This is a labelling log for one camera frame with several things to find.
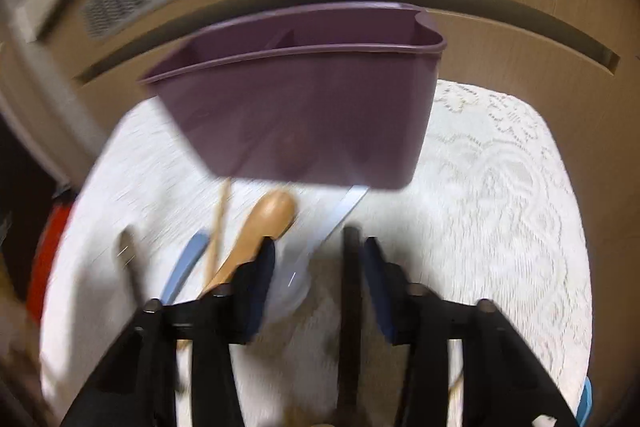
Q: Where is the wooden chopstick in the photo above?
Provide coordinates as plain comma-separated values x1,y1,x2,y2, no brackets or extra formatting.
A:
203,178,232,291

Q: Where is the wooden rice spoon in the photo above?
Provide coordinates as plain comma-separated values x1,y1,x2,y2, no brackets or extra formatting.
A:
198,188,297,338

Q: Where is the red round stool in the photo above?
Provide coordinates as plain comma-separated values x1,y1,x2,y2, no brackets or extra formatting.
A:
26,202,73,325

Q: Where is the blue plastic spoon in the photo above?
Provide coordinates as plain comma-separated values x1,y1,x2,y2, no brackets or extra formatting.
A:
160,231,209,306

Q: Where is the white lace tablecloth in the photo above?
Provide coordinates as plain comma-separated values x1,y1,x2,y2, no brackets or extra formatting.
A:
40,80,592,426

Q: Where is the purple plastic utensil caddy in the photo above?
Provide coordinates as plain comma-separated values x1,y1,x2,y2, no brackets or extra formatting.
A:
142,2,447,190

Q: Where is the black handled utensil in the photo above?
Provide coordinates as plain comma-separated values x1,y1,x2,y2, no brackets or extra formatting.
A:
117,228,145,308

